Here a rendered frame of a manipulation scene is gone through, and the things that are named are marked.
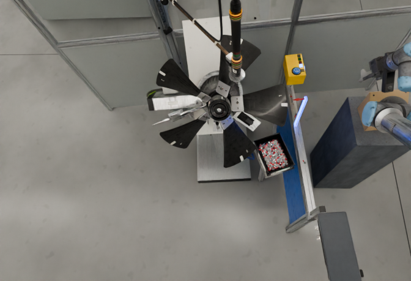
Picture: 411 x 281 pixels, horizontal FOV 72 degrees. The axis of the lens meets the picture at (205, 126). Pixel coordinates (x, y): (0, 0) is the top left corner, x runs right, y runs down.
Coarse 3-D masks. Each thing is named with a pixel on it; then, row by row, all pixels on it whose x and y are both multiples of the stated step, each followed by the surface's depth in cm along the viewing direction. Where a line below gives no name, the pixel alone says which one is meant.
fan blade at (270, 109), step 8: (272, 88) 150; (280, 88) 150; (248, 96) 150; (256, 96) 149; (264, 96) 149; (272, 96) 149; (248, 104) 148; (256, 104) 148; (264, 104) 147; (272, 104) 148; (280, 104) 148; (248, 112) 146; (256, 112) 147; (264, 112) 147; (272, 112) 147; (280, 112) 148; (272, 120) 147; (280, 120) 147
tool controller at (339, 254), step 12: (324, 216) 117; (336, 216) 115; (324, 228) 115; (336, 228) 113; (348, 228) 112; (324, 240) 113; (336, 240) 112; (348, 240) 110; (324, 252) 113; (336, 252) 110; (348, 252) 109; (336, 264) 109; (348, 264) 107; (336, 276) 107; (348, 276) 106; (360, 276) 105
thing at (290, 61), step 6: (294, 54) 171; (300, 54) 171; (288, 60) 170; (294, 60) 170; (288, 66) 168; (294, 66) 168; (288, 72) 167; (300, 72) 165; (288, 78) 167; (294, 78) 167; (300, 78) 167; (288, 84) 173
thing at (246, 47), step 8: (224, 40) 141; (224, 48) 142; (248, 48) 134; (256, 48) 133; (224, 56) 142; (248, 56) 135; (256, 56) 133; (224, 64) 143; (248, 64) 135; (224, 72) 143; (224, 80) 144
